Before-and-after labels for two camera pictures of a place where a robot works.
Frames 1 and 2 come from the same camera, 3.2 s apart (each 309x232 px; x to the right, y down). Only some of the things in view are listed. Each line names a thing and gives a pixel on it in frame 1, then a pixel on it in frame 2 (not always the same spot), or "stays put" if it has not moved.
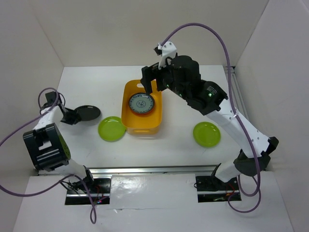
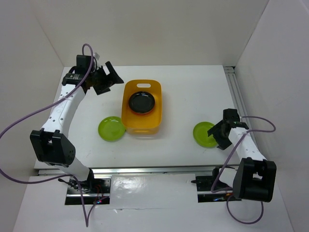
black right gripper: [148, 73] → [223, 144]
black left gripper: [72, 120] → [108, 79]
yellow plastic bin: [141, 124] stays put
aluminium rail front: [203, 169] stays put
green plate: [111, 128] stays put
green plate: [206, 134] stays put
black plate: [88, 112] → [141, 102]
